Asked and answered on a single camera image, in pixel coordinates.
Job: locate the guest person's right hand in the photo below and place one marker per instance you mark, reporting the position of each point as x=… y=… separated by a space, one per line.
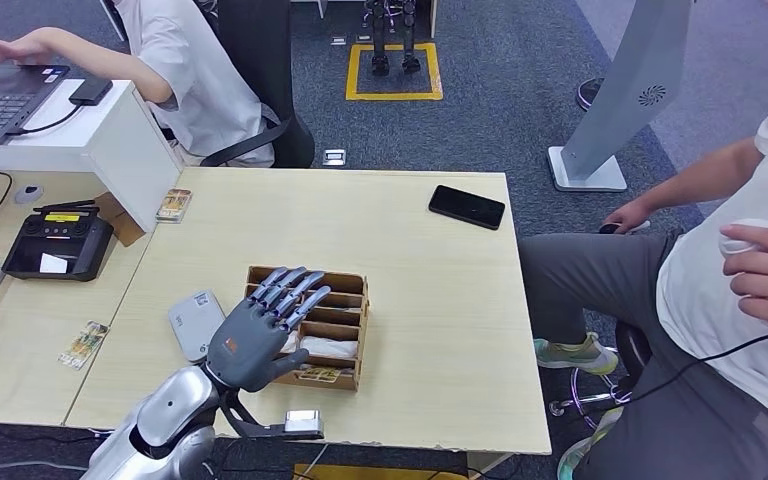
x=13 y=52

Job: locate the operator person's right hand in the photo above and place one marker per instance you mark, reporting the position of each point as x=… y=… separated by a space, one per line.
x=629 y=216

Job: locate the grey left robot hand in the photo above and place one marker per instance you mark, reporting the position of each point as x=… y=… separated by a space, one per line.
x=245 y=344

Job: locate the round handheld controller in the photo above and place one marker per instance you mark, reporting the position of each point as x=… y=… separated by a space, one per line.
x=734 y=248

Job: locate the operator person's right forearm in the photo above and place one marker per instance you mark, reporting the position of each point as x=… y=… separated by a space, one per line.
x=695 y=181

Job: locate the guest person's right forearm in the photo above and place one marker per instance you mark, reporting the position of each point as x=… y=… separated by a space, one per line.
x=106 y=63

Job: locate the white card reader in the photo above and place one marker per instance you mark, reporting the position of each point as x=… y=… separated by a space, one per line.
x=195 y=328

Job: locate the operator person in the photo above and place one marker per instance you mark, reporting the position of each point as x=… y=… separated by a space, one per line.
x=722 y=318

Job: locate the yellow tree print card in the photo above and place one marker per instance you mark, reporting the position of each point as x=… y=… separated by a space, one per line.
x=84 y=344

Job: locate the guest person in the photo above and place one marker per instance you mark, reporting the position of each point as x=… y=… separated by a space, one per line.
x=212 y=86

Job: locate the small black white remote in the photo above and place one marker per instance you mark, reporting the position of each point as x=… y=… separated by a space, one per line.
x=606 y=229

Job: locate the white folded packet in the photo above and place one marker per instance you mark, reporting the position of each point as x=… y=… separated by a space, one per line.
x=291 y=343
x=330 y=348

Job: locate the grey laptop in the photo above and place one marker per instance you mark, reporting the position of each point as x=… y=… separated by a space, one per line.
x=0 y=99

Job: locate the black adapter box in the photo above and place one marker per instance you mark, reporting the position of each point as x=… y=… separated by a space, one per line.
x=91 y=91

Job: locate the black floor cabinet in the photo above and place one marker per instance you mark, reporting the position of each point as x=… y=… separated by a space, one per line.
x=114 y=16

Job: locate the wooden compartment organizer box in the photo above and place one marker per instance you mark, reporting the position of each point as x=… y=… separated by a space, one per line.
x=341 y=285

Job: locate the dark round floor base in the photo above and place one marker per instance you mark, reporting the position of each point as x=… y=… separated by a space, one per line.
x=588 y=96

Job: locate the grey round puck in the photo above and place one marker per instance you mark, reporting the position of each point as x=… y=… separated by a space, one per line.
x=28 y=194

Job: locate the grey kiosk stand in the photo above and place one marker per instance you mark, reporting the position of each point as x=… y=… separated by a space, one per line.
x=636 y=73

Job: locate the green sneaker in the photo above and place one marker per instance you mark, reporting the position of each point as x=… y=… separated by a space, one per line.
x=576 y=356
x=589 y=450

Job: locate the white desk partition box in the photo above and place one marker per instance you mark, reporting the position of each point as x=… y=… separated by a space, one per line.
x=126 y=151

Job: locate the black smartphone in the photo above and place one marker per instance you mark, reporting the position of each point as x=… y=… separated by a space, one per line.
x=467 y=207

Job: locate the small brown cardboard box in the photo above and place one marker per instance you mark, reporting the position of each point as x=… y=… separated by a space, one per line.
x=122 y=227

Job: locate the yellow floor tape strip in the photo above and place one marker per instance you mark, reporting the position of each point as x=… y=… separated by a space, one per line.
x=371 y=474

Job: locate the black handheld screen controller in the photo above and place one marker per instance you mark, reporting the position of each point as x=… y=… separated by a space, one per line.
x=59 y=247

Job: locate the silver floor socket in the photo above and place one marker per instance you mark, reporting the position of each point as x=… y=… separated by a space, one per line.
x=334 y=157

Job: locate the black office chair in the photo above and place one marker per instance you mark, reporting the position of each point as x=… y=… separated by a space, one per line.
x=271 y=66

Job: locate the yellow floor tape square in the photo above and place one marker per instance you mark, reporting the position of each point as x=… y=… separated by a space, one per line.
x=394 y=97

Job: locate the background humanoid robot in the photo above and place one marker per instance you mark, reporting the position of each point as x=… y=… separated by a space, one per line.
x=380 y=38

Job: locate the small floor socket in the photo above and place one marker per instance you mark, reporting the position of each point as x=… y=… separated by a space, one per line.
x=339 y=40
x=365 y=38

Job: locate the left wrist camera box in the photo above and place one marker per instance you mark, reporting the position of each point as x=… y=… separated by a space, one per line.
x=304 y=424

